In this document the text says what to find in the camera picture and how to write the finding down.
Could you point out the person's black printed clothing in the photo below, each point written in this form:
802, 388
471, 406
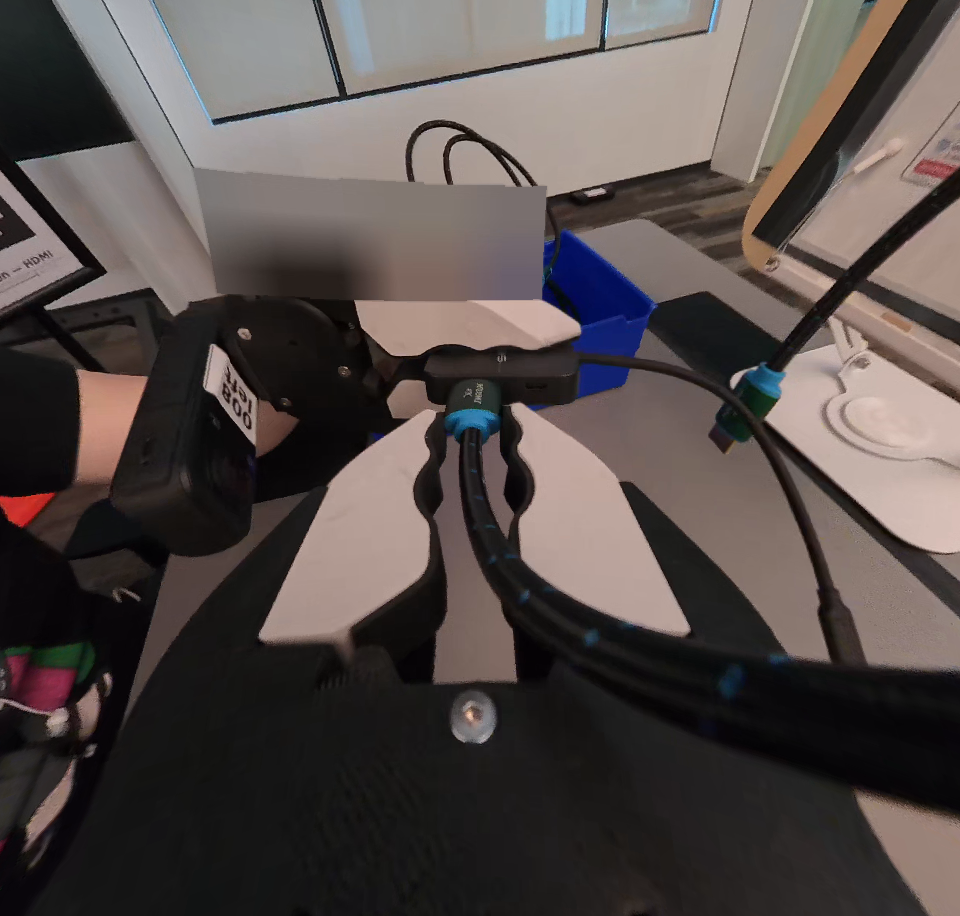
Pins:
45, 676

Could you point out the black floor power box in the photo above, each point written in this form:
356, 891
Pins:
592, 194

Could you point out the black metal cart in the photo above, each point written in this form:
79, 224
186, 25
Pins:
112, 316

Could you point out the white monitor stand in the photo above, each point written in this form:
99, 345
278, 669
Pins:
900, 496

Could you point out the black framed sign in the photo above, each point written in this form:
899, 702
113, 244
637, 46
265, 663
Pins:
30, 255

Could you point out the person's left hand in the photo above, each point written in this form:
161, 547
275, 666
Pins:
105, 428

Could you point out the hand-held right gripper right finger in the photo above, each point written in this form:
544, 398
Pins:
592, 533

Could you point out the plastic-wrapped manual sheet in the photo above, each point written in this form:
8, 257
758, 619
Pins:
915, 270

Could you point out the blue plastic bin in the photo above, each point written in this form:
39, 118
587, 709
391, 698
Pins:
600, 308

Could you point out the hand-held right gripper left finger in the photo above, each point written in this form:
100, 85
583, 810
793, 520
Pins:
360, 548

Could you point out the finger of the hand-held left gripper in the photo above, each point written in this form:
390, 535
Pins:
487, 323

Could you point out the white framed glass window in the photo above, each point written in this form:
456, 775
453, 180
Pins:
450, 15

